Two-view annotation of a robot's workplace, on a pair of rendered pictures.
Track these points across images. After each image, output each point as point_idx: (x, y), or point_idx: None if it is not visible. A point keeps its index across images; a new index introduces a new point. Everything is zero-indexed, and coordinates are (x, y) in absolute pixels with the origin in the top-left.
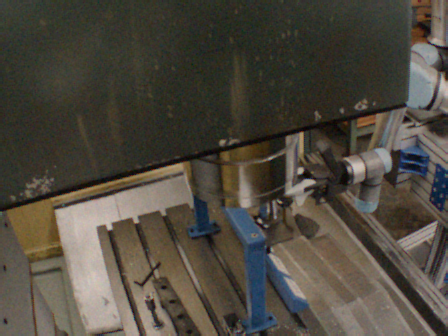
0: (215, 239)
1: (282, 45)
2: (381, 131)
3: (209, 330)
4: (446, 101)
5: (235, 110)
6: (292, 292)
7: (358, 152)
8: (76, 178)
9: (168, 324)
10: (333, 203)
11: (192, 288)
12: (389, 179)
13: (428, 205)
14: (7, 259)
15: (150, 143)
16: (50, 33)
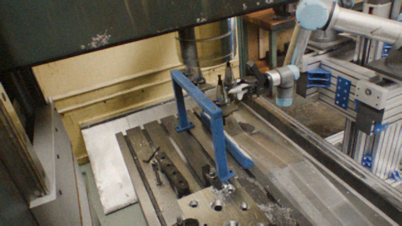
0: (191, 131)
1: None
2: (290, 54)
3: (193, 182)
4: (340, 21)
5: (203, 2)
6: (242, 153)
7: None
8: (124, 36)
9: (166, 182)
10: (262, 113)
11: (180, 159)
12: (300, 93)
13: (334, 107)
14: (57, 127)
15: (163, 17)
16: None
